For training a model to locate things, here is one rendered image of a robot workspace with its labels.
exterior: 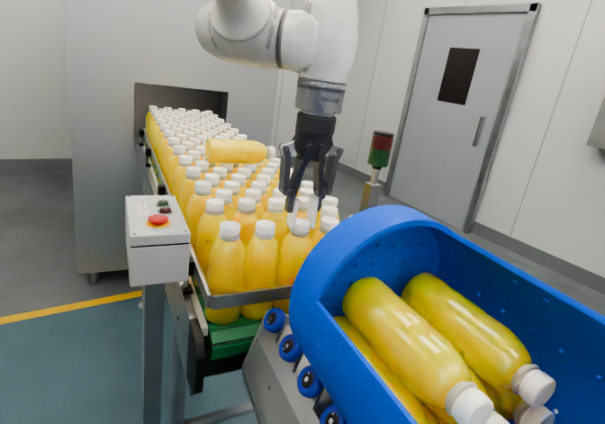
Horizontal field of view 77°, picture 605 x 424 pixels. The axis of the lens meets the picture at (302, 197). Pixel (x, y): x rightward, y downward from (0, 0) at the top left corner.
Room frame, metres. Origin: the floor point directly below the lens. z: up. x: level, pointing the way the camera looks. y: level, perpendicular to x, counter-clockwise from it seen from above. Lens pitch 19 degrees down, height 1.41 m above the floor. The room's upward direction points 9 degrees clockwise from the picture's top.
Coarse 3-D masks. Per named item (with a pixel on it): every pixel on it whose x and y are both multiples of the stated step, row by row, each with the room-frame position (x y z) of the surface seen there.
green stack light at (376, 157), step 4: (372, 148) 1.13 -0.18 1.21; (372, 152) 1.13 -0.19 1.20; (376, 152) 1.12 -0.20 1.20; (380, 152) 1.11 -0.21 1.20; (384, 152) 1.11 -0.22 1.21; (388, 152) 1.12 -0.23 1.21; (368, 156) 1.14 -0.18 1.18; (372, 156) 1.12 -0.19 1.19; (376, 156) 1.12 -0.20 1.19; (380, 156) 1.11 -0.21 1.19; (384, 156) 1.12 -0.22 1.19; (388, 156) 1.12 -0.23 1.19; (368, 160) 1.13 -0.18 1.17; (372, 160) 1.12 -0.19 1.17; (376, 160) 1.11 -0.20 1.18; (380, 160) 1.11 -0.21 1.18; (384, 160) 1.12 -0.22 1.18; (388, 160) 1.13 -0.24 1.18; (372, 164) 1.12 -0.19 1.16; (376, 164) 1.11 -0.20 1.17; (380, 164) 1.11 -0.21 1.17; (384, 164) 1.12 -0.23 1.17
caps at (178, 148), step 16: (160, 112) 1.94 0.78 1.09; (176, 112) 1.98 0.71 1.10; (192, 112) 2.02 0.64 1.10; (208, 112) 2.12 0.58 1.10; (160, 128) 1.54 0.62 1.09; (176, 128) 1.52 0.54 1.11; (192, 128) 1.65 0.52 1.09; (208, 128) 1.68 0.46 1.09; (224, 128) 1.72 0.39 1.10; (192, 144) 1.29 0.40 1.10; (192, 160) 1.11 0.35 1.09; (272, 160) 1.23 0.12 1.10; (208, 176) 0.94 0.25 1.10; (240, 176) 0.98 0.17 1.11
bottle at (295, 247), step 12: (288, 240) 0.72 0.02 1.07; (300, 240) 0.71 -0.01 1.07; (288, 252) 0.70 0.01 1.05; (300, 252) 0.70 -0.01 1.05; (288, 264) 0.70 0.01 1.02; (300, 264) 0.70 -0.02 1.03; (276, 276) 0.72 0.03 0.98; (288, 276) 0.70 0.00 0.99; (288, 300) 0.70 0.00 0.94; (288, 312) 0.70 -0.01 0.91
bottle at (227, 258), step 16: (224, 240) 0.65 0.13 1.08; (240, 240) 0.67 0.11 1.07; (224, 256) 0.63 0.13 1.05; (240, 256) 0.65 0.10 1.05; (208, 272) 0.65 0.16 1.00; (224, 272) 0.63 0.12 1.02; (240, 272) 0.65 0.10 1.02; (224, 288) 0.63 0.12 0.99; (240, 288) 0.66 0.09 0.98; (224, 320) 0.63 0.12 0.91
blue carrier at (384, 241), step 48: (336, 240) 0.47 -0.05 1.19; (384, 240) 0.53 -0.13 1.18; (432, 240) 0.58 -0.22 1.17; (336, 288) 0.50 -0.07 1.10; (480, 288) 0.52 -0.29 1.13; (528, 288) 0.43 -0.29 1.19; (336, 336) 0.37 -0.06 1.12; (528, 336) 0.44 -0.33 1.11; (576, 336) 0.39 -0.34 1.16; (336, 384) 0.35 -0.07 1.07; (384, 384) 0.30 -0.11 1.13; (576, 384) 0.38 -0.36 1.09
